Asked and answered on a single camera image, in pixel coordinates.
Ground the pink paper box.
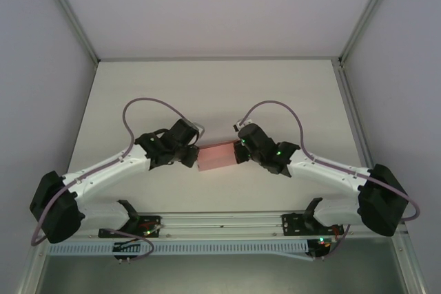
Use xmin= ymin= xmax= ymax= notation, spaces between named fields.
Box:
xmin=196 ymin=140 xmax=239 ymax=172

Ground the black right controller board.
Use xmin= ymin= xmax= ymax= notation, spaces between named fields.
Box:
xmin=307 ymin=237 xmax=334 ymax=262

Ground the black controller board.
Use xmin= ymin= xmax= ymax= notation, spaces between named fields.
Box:
xmin=112 ymin=240 xmax=143 ymax=265
xmin=307 ymin=237 xmax=334 ymax=262

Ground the black left controller board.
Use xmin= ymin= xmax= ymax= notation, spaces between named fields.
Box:
xmin=112 ymin=240 xmax=143 ymax=265

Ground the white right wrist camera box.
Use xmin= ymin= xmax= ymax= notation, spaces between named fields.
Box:
xmin=233 ymin=118 xmax=251 ymax=134

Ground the aluminium mounting rail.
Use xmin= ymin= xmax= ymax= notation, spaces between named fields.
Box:
xmin=34 ymin=207 xmax=409 ymax=240

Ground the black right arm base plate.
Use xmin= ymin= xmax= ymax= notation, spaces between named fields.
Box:
xmin=281 ymin=212 xmax=345 ymax=237

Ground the white slotted cable duct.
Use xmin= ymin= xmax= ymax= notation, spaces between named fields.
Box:
xmin=47 ymin=241 xmax=311 ymax=263

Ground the aluminium table side rail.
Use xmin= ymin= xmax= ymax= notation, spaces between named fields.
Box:
xmin=331 ymin=59 xmax=389 ymax=210

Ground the aluminium frame crossbar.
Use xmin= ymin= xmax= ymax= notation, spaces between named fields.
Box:
xmin=96 ymin=55 xmax=342 ymax=65

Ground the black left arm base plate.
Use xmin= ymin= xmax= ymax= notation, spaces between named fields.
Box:
xmin=98 ymin=215 xmax=163 ymax=239

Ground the aluminium frame post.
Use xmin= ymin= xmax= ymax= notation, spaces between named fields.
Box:
xmin=338 ymin=0 xmax=403 ymax=65
xmin=36 ymin=0 xmax=101 ymax=65

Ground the aluminium lower frame bar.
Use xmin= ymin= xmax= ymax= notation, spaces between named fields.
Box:
xmin=392 ymin=237 xmax=430 ymax=294
xmin=13 ymin=237 xmax=48 ymax=294

